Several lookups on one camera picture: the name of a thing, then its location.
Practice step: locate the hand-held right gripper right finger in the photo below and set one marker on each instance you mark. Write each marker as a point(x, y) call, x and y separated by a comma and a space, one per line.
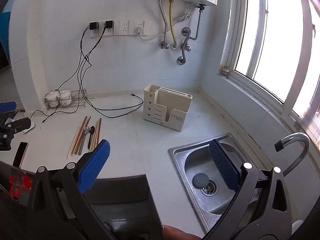
point(225, 165)

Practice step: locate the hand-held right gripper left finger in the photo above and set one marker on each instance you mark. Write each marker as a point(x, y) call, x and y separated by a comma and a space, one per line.
point(97, 162)

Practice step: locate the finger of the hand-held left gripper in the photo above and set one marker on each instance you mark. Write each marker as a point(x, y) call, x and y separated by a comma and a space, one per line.
point(7, 106)
point(20, 124)

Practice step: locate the bunch of wooden chopsticks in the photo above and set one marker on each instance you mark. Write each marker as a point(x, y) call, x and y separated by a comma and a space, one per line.
point(97, 132)

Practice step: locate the cream utensil holder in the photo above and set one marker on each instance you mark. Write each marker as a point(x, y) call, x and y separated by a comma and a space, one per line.
point(172, 115)

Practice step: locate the person's right hand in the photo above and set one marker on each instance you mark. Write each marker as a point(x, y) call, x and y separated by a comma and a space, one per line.
point(177, 233)

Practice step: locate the white power bank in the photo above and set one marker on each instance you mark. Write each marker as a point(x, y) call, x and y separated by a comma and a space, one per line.
point(28, 129)

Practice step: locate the black smartphone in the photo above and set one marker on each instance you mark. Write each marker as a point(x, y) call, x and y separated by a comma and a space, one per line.
point(20, 153)

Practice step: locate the grey drain stopper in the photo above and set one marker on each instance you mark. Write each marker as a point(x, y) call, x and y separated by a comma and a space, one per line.
point(200, 180)

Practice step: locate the dark brown spoon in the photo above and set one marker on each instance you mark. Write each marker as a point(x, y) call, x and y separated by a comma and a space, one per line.
point(92, 130)

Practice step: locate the metal spoon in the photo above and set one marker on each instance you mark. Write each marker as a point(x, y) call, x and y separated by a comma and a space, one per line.
point(86, 130)

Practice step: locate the steel sink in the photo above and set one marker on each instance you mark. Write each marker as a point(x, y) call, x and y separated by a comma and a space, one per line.
point(190, 165)

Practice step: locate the red and grey object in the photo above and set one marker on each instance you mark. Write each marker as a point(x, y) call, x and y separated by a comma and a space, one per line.
point(21, 181)

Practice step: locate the white bowl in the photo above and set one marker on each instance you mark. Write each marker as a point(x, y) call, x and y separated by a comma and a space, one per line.
point(65, 97)
point(53, 97)

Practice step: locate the steel faucet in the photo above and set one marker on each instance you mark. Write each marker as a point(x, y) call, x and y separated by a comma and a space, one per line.
point(303, 145)

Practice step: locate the blue board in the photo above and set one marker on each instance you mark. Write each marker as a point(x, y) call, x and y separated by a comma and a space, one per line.
point(4, 25)

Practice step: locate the small jar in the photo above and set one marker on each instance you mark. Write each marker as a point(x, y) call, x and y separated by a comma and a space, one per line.
point(225, 70)

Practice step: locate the black charger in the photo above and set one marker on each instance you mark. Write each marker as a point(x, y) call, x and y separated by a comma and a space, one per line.
point(93, 25)
point(108, 24)

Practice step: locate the white window frame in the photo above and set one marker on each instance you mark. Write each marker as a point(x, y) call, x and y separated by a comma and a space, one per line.
point(242, 30)

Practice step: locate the row of white wall sockets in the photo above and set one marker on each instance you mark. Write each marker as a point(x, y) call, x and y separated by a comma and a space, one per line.
point(123, 27)

